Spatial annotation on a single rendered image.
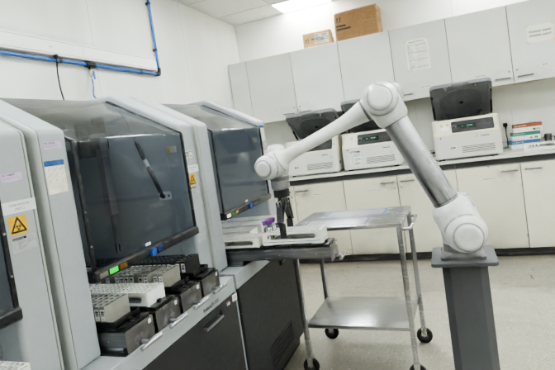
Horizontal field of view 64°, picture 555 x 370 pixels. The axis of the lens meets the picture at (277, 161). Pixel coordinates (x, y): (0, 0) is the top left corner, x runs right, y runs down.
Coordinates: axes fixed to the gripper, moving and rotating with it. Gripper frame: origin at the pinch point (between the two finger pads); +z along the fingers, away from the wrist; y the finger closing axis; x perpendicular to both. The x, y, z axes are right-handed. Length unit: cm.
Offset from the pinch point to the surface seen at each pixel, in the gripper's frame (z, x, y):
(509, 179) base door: 19, -122, 229
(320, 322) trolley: 60, 1, 33
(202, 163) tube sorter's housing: -38, 30, -17
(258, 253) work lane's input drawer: 8.3, 13.7, -6.7
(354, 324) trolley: 60, -19, 31
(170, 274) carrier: 1, 28, -56
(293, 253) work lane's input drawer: 9.4, -4.0, -6.7
